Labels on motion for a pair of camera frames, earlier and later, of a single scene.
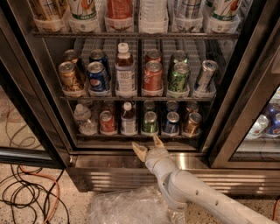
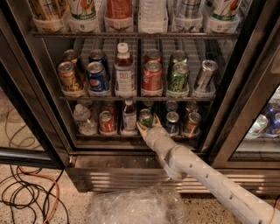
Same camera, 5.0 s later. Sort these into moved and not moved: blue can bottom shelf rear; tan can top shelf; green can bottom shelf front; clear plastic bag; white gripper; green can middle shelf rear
Moved: white gripper; green can bottom shelf front
Not moved: tan can top shelf; blue can bottom shelf rear; green can middle shelf rear; clear plastic bag
